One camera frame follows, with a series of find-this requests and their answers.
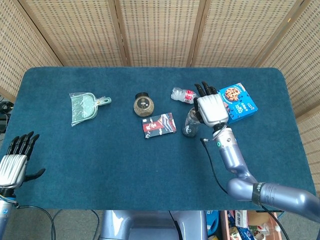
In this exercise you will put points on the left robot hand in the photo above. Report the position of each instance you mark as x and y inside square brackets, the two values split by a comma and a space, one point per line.
[12, 167]

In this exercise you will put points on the grey-blue robot torso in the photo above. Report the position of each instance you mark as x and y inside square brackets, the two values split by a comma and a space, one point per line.
[150, 225]

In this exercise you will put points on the blue cookie box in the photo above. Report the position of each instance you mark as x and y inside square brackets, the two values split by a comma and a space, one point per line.
[240, 105]

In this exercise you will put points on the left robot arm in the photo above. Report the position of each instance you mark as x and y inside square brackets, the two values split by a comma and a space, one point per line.
[5, 215]

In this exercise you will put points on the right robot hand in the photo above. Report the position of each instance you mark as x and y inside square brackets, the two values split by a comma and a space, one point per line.
[212, 110]

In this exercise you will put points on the crate of packaged goods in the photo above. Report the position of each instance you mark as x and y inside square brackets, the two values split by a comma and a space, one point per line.
[250, 225]

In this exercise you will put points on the round glass jar of tea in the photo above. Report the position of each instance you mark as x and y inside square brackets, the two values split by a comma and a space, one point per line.
[143, 106]

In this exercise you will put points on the blue plastic container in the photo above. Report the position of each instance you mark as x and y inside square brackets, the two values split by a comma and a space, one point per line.
[212, 221]

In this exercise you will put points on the woven rattan folding screen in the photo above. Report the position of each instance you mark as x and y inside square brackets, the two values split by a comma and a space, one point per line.
[160, 30]

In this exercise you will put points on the dark red printed card box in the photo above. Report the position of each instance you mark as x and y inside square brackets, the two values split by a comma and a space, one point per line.
[158, 125]

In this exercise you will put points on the crushed red-label plastic bottle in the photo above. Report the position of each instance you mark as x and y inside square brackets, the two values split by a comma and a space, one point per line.
[182, 95]

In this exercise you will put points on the tall clear glass bottle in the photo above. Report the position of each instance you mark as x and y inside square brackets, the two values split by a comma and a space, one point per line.
[189, 126]

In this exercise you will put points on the green dustpan in plastic bag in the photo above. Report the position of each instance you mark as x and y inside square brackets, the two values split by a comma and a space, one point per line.
[83, 107]

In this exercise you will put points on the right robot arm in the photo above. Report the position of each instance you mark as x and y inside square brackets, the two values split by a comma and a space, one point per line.
[230, 155]

